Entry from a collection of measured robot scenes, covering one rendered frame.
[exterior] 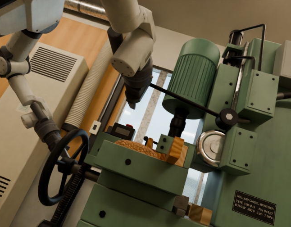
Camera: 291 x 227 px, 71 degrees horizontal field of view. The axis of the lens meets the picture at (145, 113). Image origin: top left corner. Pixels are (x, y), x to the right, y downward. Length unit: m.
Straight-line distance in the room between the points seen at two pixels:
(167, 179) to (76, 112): 1.67
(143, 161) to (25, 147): 1.62
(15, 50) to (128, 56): 0.68
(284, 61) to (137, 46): 0.56
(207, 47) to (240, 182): 0.52
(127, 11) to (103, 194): 0.42
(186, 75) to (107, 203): 0.54
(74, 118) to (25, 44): 1.14
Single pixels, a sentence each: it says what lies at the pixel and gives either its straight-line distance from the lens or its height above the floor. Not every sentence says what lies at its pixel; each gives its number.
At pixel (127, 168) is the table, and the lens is 0.48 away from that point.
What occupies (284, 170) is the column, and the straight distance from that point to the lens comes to 0.79.
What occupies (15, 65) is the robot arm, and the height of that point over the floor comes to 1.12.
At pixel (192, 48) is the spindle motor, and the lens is 0.91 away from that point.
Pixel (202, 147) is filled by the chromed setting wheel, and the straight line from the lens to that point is 0.67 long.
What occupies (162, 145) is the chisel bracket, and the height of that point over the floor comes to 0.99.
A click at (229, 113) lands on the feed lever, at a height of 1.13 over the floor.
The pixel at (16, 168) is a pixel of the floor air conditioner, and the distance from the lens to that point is 2.01.
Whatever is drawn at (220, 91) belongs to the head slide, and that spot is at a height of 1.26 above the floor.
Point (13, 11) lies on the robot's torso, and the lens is 0.70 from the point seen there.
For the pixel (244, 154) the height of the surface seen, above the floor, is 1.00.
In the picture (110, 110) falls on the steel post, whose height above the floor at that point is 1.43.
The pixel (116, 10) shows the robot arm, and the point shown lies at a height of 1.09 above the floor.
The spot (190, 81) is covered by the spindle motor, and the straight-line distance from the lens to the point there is 0.82.
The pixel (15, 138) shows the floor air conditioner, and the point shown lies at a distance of 2.08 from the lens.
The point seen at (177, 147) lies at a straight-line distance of 0.41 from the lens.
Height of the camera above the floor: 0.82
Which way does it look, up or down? 19 degrees up
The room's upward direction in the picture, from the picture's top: 21 degrees clockwise
